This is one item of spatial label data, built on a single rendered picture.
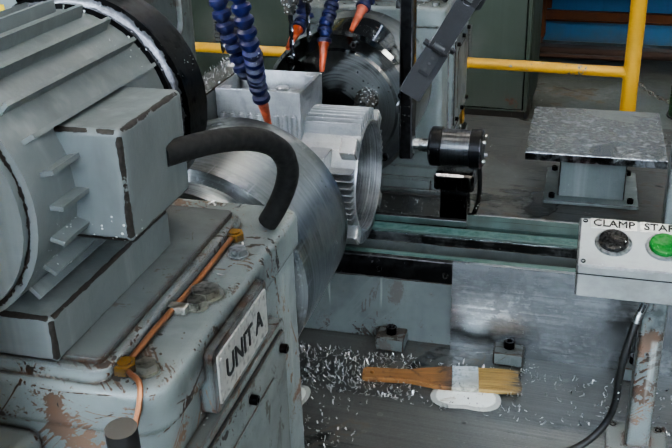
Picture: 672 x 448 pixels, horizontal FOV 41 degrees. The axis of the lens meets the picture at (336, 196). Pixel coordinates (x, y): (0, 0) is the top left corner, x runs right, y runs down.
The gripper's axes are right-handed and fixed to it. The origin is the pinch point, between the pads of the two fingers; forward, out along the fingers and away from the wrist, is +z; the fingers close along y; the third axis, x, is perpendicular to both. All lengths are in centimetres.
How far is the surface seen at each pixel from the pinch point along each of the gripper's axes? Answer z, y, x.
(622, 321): 13.6, 2.0, 38.5
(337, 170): 16.8, 2.1, -2.8
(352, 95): 18.5, -26.7, -7.8
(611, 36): 80, -507, 90
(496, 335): 25.2, 2.0, 27.0
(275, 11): 122, -324, -81
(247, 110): 17.9, -1.0, -17.3
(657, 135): 6, -59, 42
